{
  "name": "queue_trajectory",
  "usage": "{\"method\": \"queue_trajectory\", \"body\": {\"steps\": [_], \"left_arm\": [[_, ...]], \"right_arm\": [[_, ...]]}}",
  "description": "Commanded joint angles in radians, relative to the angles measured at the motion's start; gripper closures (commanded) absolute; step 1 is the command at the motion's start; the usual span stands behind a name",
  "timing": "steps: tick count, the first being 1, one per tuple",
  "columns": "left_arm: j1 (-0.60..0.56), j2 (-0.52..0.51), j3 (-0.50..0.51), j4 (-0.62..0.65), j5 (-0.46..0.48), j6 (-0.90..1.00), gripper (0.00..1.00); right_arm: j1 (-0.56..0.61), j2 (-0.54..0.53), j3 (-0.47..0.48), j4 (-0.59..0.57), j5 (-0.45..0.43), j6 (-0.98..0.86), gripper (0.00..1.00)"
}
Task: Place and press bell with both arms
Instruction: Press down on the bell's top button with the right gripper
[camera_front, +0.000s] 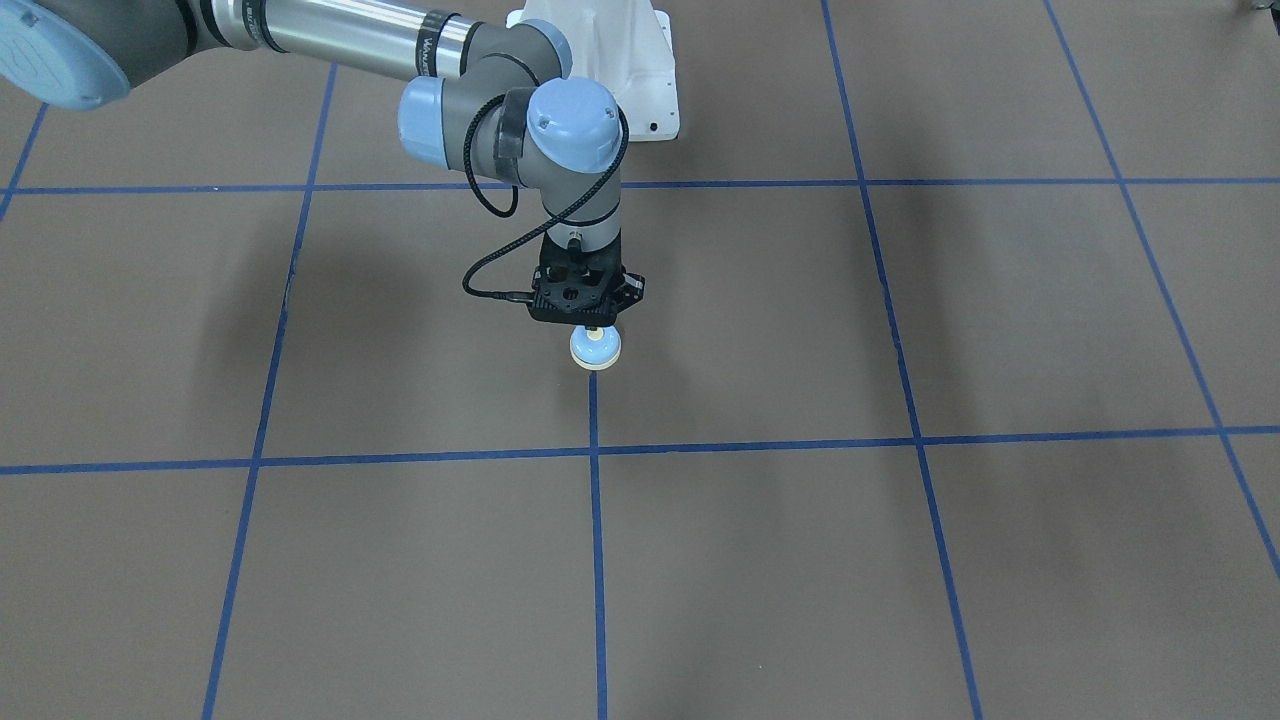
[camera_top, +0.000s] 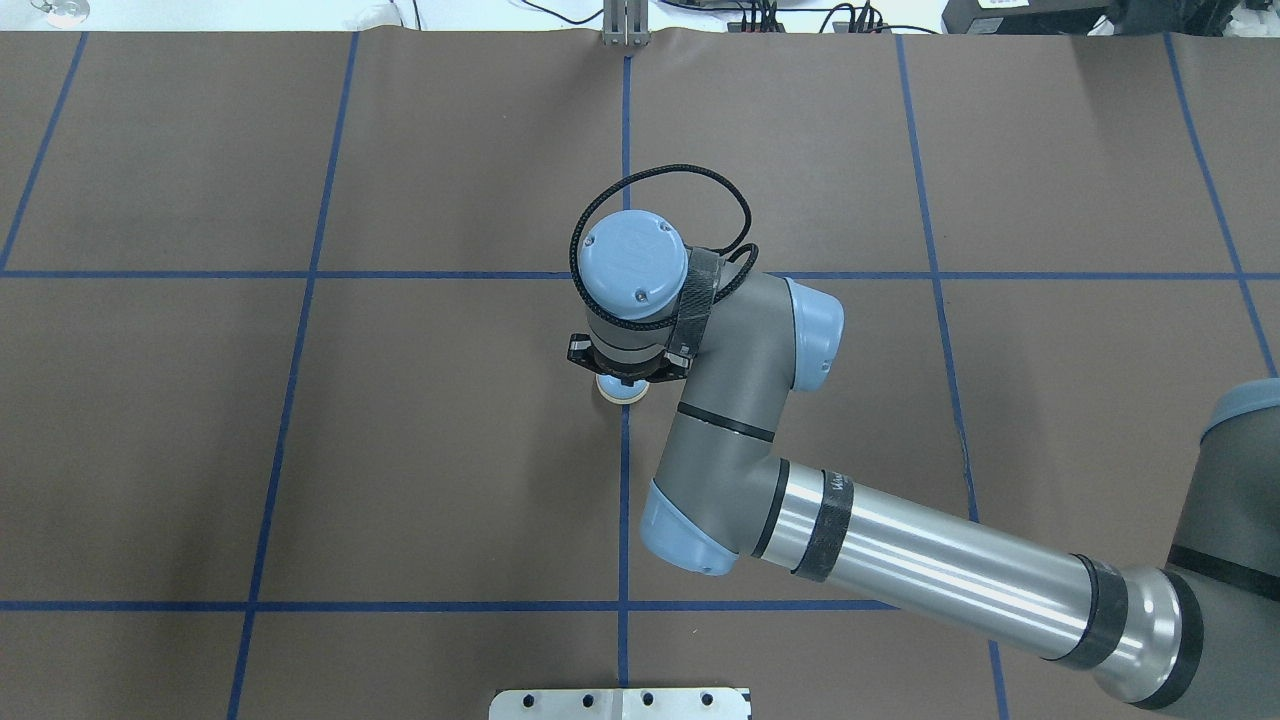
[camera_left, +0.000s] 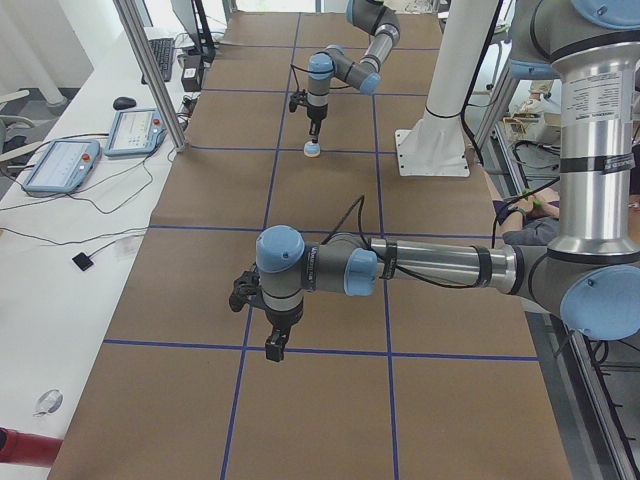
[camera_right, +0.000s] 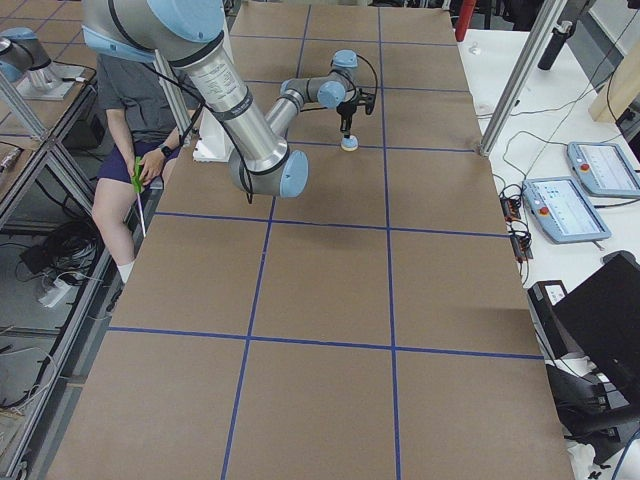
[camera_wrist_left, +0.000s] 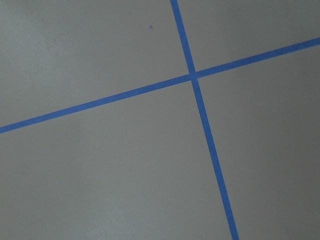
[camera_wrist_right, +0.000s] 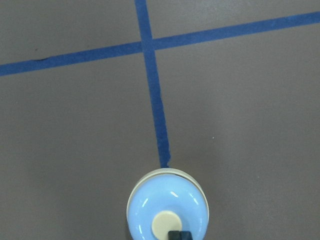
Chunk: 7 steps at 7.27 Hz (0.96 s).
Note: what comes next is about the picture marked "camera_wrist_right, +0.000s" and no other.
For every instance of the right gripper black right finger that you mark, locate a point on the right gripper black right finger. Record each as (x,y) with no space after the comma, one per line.
(185,235)

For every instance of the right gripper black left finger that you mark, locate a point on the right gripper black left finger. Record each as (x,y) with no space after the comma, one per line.
(174,235)

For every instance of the blue round desk bell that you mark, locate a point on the blue round desk bell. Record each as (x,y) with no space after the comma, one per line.
(167,199)

